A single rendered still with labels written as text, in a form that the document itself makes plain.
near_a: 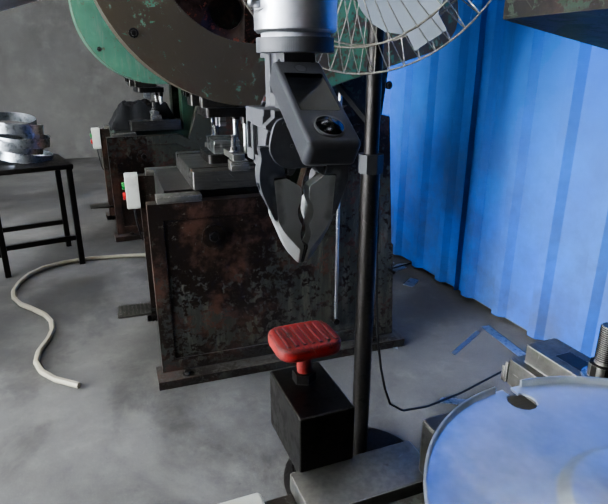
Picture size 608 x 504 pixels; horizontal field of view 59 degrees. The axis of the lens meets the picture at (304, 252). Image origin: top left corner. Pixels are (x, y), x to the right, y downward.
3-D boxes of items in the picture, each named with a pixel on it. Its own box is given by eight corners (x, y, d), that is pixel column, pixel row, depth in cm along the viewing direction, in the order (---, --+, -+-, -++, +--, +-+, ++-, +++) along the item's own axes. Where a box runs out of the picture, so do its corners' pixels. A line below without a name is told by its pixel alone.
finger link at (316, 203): (312, 244, 60) (312, 161, 57) (334, 261, 55) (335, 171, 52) (286, 247, 59) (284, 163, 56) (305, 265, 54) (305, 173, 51)
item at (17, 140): (4, 279, 273) (-28, 118, 246) (-5, 254, 308) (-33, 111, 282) (87, 263, 293) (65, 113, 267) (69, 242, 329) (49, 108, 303)
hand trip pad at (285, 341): (283, 417, 56) (282, 352, 53) (265, 387, 61) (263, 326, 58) (344, 403, 58) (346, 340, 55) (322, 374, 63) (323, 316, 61)
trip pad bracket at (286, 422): (300, 565, 58) (300, 411, 51) (272, 501, 66) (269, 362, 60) (351, 548, 60) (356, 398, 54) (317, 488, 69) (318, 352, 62)
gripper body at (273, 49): (312, 159, 59) (313, 40, 55) (346, 173, 51) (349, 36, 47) (244, 163, 56) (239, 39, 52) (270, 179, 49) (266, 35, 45)
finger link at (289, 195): (286, 247, 59) (284, 163, 56) (305, 265, 54) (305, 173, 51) (258, 251, 58) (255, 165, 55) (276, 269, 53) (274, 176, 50)
